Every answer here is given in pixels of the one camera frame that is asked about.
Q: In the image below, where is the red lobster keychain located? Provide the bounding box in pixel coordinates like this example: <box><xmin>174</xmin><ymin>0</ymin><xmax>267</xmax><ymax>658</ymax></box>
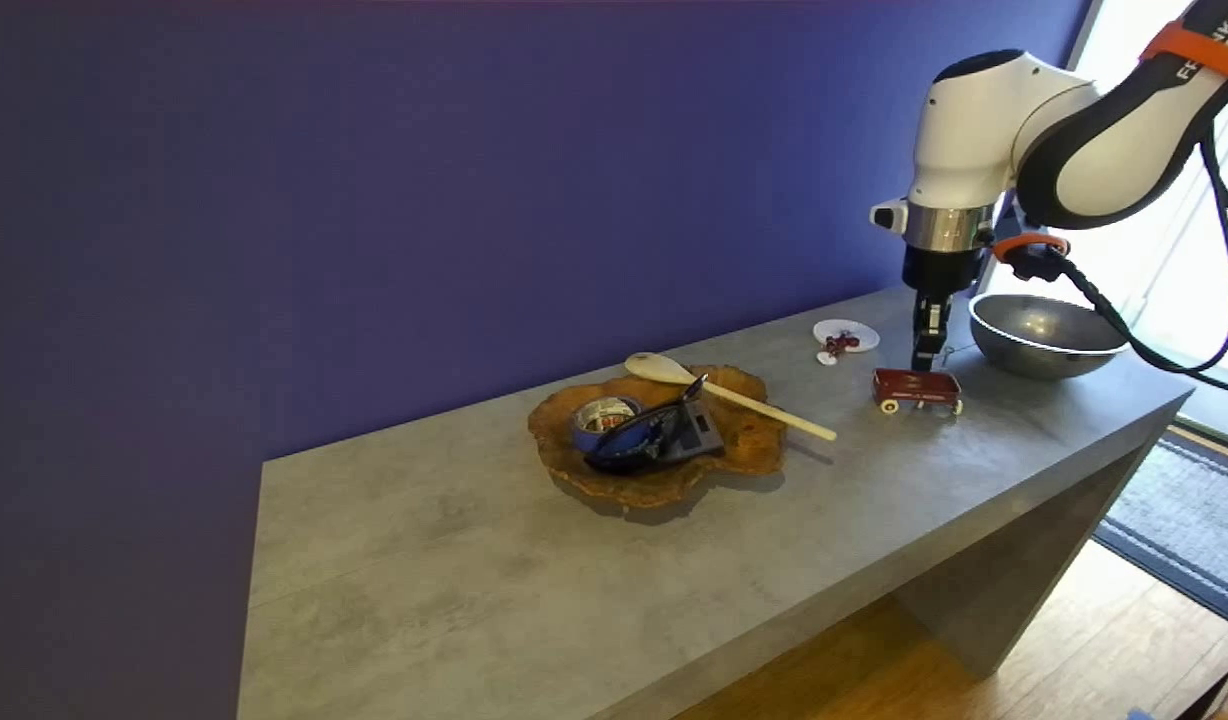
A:
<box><xmin>823</xmin><ymin>330</ymin><xmax>858</xmax><ymax>356</ymax></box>

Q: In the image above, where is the blue tape roll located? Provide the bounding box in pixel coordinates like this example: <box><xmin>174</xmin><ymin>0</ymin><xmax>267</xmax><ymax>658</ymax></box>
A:
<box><xmin>571</xmin><ymin>394</ymin><xmax>665</xmax><ymax>477</ymax></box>

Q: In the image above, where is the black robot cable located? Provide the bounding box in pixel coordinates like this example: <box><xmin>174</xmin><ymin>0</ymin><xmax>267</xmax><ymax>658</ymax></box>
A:
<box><xmin>987</xmin><ymin>74</ymin><xmax>1228</xmax><ymax>399</ymax></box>

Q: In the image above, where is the dark floor mat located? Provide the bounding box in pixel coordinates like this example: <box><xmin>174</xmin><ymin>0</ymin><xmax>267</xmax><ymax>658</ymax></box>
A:
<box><xmin>1094</xmin><ymin>429</ymin><xmax>1228</xmax><ymax>620</ymax></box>

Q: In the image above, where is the wooden spoon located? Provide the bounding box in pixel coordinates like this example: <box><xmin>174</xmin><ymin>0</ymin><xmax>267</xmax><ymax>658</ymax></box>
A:
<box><xmin>623</xmin><ymin>351</ymin><xmax>837</xmax><ymax>441</ymax></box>

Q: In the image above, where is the wooden live-edge tray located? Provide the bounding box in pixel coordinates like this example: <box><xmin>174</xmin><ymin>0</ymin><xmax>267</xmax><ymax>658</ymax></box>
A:
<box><xmin>527</xmin><ymin>373</ymin><xmax>786</xmax><ymax>518</ymax></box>

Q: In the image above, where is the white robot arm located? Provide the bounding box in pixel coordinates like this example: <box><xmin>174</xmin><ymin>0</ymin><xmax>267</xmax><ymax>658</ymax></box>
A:
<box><xmin>873</xmin><ymin>0</ymin><xmax>1228</xmax><ymax>373</ymax></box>

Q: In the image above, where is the white round fan disc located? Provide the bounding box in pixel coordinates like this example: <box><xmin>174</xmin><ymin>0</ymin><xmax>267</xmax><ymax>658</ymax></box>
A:
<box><xmin>810</xmin><ymin>321</ymin><xmax>879</xmax><ymax>351</ymax></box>

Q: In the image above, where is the large metal bowl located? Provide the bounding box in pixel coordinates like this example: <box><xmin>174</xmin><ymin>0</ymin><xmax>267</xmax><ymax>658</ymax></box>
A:
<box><xmin>966</xmin><ymin>293</ymin><xmax>1125</xmax><ymax>378</ymax></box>

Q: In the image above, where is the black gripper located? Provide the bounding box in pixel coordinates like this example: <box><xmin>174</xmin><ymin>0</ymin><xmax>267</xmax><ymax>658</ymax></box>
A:
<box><xmin>903</xmin><ymin>249</ymin><xmax>971</xmax><ymax>373</ymax></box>

